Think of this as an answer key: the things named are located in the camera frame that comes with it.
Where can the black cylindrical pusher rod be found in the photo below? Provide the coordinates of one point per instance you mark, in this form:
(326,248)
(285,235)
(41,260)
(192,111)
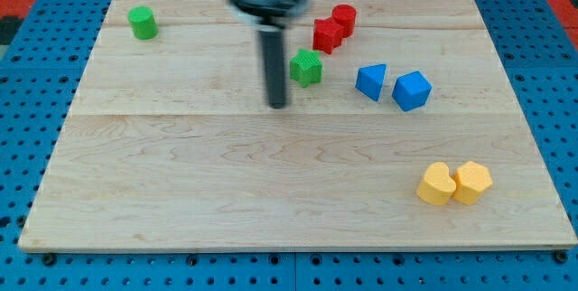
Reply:
(272,47)

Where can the blue triangle block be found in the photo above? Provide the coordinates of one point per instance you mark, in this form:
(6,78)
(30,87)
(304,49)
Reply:
(370,80)

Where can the yellow heart block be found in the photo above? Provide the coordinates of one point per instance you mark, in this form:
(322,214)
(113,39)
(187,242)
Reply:
(436,186)

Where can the green cylinder block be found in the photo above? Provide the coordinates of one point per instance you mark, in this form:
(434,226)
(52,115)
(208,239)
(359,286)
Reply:
(142,22)

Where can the yellow hexagon block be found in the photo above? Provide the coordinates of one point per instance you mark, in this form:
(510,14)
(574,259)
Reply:
(472,181)

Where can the wooden board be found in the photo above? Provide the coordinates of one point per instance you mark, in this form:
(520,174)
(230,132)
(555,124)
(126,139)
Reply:
(169,145)

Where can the red star block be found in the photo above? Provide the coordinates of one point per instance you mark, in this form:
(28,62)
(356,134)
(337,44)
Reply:
(327,35)

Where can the green star block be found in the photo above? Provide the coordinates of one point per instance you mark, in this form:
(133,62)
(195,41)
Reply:
(306,67)

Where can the blue cube block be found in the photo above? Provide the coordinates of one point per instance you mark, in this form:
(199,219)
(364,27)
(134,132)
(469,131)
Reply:
(411,90)

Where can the red cylinder block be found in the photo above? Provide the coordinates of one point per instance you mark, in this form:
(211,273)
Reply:
(345,15)

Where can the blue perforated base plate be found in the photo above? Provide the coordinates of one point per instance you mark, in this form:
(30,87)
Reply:
(40,73)

